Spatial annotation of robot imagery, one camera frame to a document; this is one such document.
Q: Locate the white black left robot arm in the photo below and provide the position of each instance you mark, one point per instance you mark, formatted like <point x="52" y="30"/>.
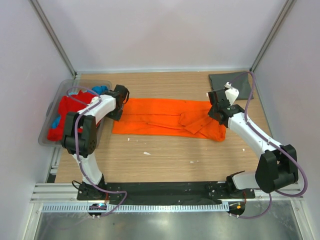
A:
<point x="80" y="136"/>

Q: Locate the right aluminium frame post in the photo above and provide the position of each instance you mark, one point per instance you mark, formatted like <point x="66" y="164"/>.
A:
<point x="279" y="21"/>

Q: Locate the blue t shirt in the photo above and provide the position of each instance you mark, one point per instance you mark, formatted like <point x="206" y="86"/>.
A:
<point x="100" y="88"/>

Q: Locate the white slotted cable duct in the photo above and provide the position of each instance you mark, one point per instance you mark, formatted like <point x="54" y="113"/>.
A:
<point x="90" y="207"/>

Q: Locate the red t shirt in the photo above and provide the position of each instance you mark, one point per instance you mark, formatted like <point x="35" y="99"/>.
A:
<point x="65" y="112"/>

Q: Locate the left aluminium frame post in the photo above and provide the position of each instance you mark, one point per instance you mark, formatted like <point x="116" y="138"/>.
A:
<point x="53" y="37"/>

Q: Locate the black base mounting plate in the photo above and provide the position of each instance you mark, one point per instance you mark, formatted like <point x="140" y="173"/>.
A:
<point x="164" y="193"/>

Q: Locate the folded grey t shirt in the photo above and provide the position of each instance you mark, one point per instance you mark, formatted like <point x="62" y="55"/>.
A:
<point x="238" y="80"/>

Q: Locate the aluminium frame post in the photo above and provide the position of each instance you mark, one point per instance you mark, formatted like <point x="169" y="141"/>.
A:
<point x="53" y="37"/>
<point x="279" y="21"/>

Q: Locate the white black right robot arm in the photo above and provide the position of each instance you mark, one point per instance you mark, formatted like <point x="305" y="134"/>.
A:
<point x="276" y="167"/>

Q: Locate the orange t shirt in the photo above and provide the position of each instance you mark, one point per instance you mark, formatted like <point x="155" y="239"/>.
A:
<point x="169" y="117"/>

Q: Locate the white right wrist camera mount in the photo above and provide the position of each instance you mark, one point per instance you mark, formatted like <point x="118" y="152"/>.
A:
<point x="231" y="93"/>

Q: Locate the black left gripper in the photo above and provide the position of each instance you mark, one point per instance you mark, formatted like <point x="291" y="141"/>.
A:
<point x="116" y="117"/>

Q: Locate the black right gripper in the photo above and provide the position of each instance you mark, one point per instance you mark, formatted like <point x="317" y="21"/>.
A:
<point x="211" y="112"/>

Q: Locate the clear plastic bin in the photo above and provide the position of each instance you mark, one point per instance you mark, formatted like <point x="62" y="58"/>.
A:
<point x="52" y="110"/>

